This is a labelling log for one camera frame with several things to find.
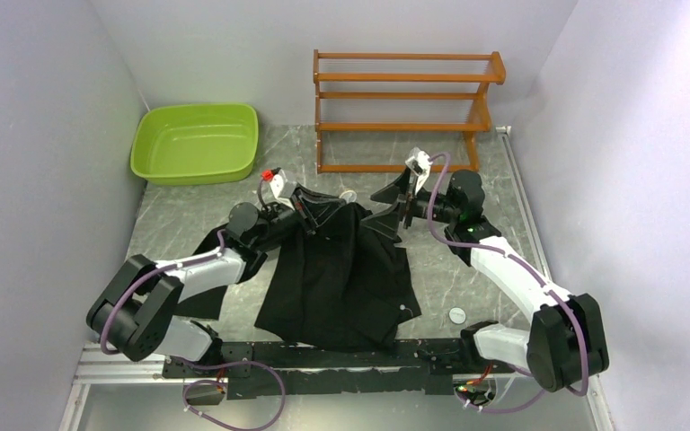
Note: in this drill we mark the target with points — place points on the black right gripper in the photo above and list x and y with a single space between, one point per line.
386 223

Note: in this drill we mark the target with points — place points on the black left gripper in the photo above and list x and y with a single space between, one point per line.
314 208

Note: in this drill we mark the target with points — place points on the black button shirt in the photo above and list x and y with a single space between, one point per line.
345 288

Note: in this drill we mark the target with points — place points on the white round brooch back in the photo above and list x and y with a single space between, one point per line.
457 315

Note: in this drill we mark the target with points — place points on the orange round brooch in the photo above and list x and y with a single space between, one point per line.
348 196

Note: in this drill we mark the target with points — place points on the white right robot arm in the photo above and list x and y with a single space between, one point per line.
564 344

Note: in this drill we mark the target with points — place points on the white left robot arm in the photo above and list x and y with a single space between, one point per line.
144 309

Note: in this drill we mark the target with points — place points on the green plastic basin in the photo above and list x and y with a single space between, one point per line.
196 144

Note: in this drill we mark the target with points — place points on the orange wooden shoe rack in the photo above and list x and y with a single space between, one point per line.
403 93

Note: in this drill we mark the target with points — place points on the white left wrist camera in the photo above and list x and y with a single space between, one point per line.
282 185

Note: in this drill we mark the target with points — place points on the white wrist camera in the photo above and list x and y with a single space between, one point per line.
419 164
282 185

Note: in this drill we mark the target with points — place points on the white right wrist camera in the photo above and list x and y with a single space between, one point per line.
419 164

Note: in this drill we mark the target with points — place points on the aluminium table edge rail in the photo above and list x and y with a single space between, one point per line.
596 398

